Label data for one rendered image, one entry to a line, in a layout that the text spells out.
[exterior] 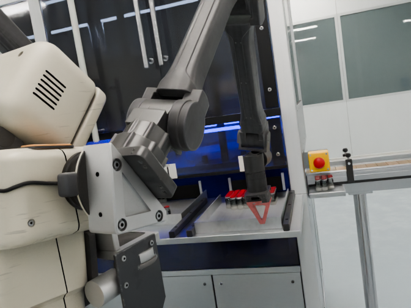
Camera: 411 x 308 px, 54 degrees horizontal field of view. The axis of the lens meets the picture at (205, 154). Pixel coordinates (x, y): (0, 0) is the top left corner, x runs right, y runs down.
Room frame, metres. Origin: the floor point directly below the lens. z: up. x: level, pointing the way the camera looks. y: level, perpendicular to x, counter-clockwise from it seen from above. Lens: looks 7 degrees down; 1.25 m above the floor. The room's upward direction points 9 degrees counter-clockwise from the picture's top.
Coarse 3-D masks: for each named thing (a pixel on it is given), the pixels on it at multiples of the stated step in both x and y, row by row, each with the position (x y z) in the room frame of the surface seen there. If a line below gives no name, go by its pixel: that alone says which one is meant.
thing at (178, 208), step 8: (176, 200) 1.66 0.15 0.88; (184, 200) 1.64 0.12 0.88; (192, 200) 1.62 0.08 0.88; (200, 200) 1.53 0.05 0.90; (176, 208) 1.52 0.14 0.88; (184, 208) 1.50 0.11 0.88; (192, 208) 1.43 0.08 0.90; (168, 216) 1.32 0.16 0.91; (176, 216) 1.31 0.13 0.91; (160, 224) 1.33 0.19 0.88; (168, 224) 1.32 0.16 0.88
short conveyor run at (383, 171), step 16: (336, 160) 1.55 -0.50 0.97; (352, 160) 1.53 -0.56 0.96; (368, 160) 1.51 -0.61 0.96; (384, 160) 1.50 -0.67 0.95; (400, 160) 1.55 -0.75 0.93; (336, 176) 1.52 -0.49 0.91; (352, 176) 1.50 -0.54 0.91; (368, 176) 1.49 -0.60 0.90; (384, 176) 1.48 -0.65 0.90; (400, 176) 1.46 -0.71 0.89
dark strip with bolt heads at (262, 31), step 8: (264, 8) 1.47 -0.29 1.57; (264, 24) 1.47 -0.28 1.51; (256, 32) 1.48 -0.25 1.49; (264, 32) 1.48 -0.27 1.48; (264, 40) 1.48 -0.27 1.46; (264, 48) 1.48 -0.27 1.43; (264, 56) 1.48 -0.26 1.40; (264, 64) 1.48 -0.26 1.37; (272, 64) 1.47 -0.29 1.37; (264, 72) 1.48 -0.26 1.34; (272, 72) 1.47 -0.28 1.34; (264, 80) 1.48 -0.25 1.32; (272, 80) 1.47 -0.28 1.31; (264, 88) 1.48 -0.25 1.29; (272, 88) 1.48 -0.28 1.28; (264, 96) 1.48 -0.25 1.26; (272, 96) 1.48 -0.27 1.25; (272, 104) 1.48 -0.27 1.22
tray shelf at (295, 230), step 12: (300, 204) 1.33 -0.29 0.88; (300, 216) 1.19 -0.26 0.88; (144, 228) 1.33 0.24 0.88; (156, 228) 1.30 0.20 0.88; (168, 228) 1.28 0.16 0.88; (300, 228) 1.09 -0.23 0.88; (168, 240) 1.18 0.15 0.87; (180, 240) 1.16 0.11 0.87; (192, 240) 1.15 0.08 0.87; (204, 240) 1.14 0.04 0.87; (216, 240) 1.14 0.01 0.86; (228, 240) 1.13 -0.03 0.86
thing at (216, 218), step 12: (288, 192) 1.41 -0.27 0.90; (216, 204) 1.43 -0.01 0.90; (276, 204) 1.36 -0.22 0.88; (204, 216) 1.28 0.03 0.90; (216, 216) 1.33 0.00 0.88; (228, 216) 1.30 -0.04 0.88; (240, 216) 1.28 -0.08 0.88; (252, 216) 1.26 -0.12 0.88; (276, 216) 1.11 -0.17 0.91; (204, 228) 1.17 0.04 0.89; (216, 228) 1.16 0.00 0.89; (228, 228) 1.15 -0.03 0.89; (240, 228) 1.14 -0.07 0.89; (252, 228) 1.13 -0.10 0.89; (264, 228) 1.12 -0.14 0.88; (276, 228) 1.11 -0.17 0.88
